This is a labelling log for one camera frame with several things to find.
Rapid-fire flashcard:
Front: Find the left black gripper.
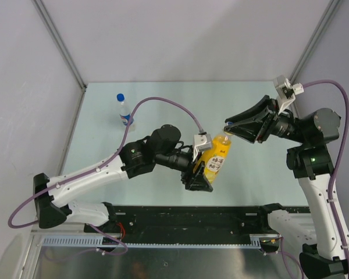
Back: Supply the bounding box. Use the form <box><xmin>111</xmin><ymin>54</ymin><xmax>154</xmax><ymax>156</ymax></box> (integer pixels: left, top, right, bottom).
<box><xmin>155</xmin><ymin>147</ymin><xmax>213</xmax><ymax>193</ymax></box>

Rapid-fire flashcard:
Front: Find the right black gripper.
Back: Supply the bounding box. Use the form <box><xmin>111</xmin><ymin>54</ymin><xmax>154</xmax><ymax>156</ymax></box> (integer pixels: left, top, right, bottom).
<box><xmin>223</xmin><ymin>94</ymin><xmax>307</xmax><ymax>142</ymax></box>

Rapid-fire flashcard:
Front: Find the yellow honey pomelo drink bottle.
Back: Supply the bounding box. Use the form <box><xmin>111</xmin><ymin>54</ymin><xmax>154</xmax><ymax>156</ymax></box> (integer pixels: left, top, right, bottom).
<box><xmin>194</xmin><ymin>130</ymin><xmax>232</xmax><ymax>184</ymax></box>

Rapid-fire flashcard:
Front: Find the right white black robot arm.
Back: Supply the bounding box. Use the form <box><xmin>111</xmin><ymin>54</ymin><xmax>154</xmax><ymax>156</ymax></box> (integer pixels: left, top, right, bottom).
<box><xmin>224</xmin><ymin>95</ymin><xmax>349</xmax><ymax>278</ymax></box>

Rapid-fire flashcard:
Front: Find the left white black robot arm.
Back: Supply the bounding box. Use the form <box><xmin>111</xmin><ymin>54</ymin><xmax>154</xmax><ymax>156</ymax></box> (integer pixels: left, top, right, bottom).
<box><xmin>33</xmin><ymin>124</ymin><xmax>213</xmax><ymax>233</ymax></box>

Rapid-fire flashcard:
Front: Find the clear blue-cap water bottle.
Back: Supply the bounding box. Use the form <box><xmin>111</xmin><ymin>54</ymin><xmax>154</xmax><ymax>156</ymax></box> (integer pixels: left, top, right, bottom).
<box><xmin>116</xmin><ymin>94</ymin><xmax>135</xmax><ymax>131</ymax></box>

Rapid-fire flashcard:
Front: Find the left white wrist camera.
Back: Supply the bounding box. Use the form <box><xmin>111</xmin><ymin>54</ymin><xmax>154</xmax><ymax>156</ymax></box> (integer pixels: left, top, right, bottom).
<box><xmin>193</xmin><ymin>133</ymin><xmax>212</xmax><ymax>162</ymax></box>

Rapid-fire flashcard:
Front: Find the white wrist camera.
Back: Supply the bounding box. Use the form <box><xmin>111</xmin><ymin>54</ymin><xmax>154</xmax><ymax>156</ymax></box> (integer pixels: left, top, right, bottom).
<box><xmin>273</xmin><ymin>75</ymin><xmax>304</xmax><ymax>115</ymax></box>
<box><xmin>193</xmin><ymin>133</ymin><xmax>212</xmax><ymax>162</ymax></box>

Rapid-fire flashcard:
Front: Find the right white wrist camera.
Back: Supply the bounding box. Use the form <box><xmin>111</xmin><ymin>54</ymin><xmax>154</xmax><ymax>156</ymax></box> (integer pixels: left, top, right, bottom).
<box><xmin>273</xmin><ymin>75</ymin><xmax>304</xmax><ymax>115</ymax></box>

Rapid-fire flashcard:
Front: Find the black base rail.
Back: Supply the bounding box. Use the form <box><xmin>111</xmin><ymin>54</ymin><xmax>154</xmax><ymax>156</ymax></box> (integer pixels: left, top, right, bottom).
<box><xmin>98</xmin><ymin>205</ymin><xmax>275</xmax><ymax>244</ymax></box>

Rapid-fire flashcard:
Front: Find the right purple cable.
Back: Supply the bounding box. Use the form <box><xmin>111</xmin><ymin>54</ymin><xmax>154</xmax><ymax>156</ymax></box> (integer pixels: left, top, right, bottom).
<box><xmin>304</xmin><ymin>80</ymin><xmax>349</xmax><ymax>279</ymax></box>

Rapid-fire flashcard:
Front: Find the purple cable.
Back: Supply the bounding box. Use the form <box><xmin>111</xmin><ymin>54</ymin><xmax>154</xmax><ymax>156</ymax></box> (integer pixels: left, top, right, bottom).
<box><xmin>304</xmin><ymin>80</ymin><xmax>349</xmax><ymax>279</ymax></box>
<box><xmin>8</xmin><ymin>97</ymin><xmax>206</xmax><ymax>230</ymax></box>

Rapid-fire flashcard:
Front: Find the grey cable duct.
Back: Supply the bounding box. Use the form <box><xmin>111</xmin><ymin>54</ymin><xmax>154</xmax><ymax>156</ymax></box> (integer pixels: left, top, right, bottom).
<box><xmin>41</xmin><ymin>235</ymin><xmax>261</xmax><ymax>249</ymax></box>

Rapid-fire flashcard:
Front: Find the right aluminium frame post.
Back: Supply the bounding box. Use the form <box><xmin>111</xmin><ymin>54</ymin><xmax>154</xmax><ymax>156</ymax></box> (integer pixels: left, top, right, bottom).
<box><xmin>289</xmin><ymin>0</ymin><xmax>344</xmax><ymax>82</ymax></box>

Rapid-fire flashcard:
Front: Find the aluminium frame post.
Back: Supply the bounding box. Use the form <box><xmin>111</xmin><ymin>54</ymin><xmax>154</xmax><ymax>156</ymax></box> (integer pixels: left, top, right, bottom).
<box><xmin>31</xmin><ymin>0</ymin><xmax>86</xmax><ymax>90</ymax></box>
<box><xmin>289</xmin><ymin>0</ymin><xmax>344</xmax><ymax>82</ymax></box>

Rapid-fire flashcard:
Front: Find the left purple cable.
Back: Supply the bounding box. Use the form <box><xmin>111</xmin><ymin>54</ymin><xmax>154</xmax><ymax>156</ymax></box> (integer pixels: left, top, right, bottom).
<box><xmin>8</xmin><ymin>97</ymin><xmax>206</xmax><ymax>230</ymax></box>

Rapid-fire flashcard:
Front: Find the left aluminium frame post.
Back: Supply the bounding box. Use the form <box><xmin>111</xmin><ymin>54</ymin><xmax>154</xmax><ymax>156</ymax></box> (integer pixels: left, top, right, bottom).
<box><xmin>31</xmin><ymin>0</ymin><xmax>86</xmax><ymax>90</ymax></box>

